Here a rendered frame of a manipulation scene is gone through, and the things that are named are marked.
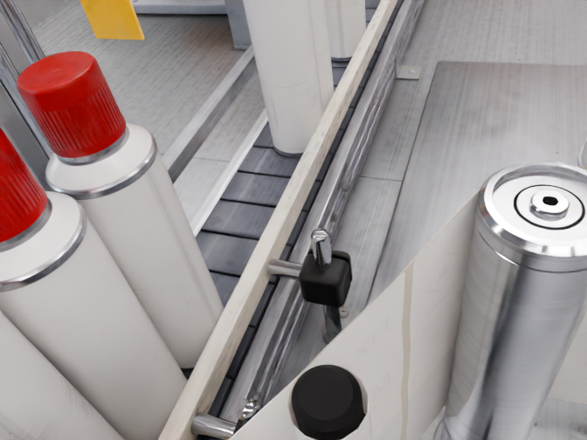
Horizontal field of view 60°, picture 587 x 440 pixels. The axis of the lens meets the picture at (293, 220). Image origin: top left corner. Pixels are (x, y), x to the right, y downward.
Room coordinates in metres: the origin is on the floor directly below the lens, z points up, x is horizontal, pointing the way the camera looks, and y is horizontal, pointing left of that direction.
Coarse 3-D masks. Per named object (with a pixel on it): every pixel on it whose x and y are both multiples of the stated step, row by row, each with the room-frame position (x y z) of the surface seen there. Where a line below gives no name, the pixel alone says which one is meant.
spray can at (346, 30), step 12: (336, 0) 0.53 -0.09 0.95; (348, 0) 0.53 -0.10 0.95; (360, 0) 0.54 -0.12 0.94; (336, 12) 0.54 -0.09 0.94; (348, 12) 0.53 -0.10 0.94; (360, 12) 0.54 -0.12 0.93; (336, 24) 0.54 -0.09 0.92; (348, 24) 0.53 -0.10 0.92; (360, 24) 0.54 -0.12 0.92; (336, 36) 0.54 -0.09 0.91; (348, 36) 0.53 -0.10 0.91; (360, 36) 0.54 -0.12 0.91; (336, 48) 0.54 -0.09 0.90; (348, 48) 0.53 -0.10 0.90; (336, 60) 0.54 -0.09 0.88; (348, 60) 0.53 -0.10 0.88
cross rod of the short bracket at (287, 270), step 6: (270, 264) 0.23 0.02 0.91; (276, 264) 0.23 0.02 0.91; (282, 264) 0.23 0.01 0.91; (288, 264) 0.22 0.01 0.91; (294, 264) 0.22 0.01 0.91; (300, 264) 0.22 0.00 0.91; (270, 270) 0.22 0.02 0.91; (276, 270) 0.22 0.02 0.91; (282, 270) 0.22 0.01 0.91; (288, 270) 0.22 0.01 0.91; (294, 270) 0.22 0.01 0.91; (276, 276) 0.22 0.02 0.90; (282, 276) 0.22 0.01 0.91; (288, 276) 0.22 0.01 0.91; (294, 276) 0.22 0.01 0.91
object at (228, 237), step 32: (384, 32) 0.58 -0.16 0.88; (256, 160) 0.39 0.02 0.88; (288, 160) 0.38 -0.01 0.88; (224, 192) 0.35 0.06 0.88; (256, 192) 0.34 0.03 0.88; (224, 224) 0.31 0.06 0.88; (256, 224) 0.30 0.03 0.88; (224, 256) 0.27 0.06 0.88; (288, 256) 0.26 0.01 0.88; (224, 288) 0.24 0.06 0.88; (256, 320) 0.21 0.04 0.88; (224, 384) 0.16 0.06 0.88
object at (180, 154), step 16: (240, 64) 0.42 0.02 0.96; (224, 80) 0.39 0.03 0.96; (240, 80) 0.40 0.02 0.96; (224, 96) 0.37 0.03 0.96; (208, 112) 0.35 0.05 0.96; (224, 112) 0.37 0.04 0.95; (192, 128) 0.33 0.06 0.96; (208, 128) 0.34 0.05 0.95; (176, 144) 0.32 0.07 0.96; (192, 144) 0.32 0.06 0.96; (176, 160) 0.30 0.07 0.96; (176, 176) 0.29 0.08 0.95
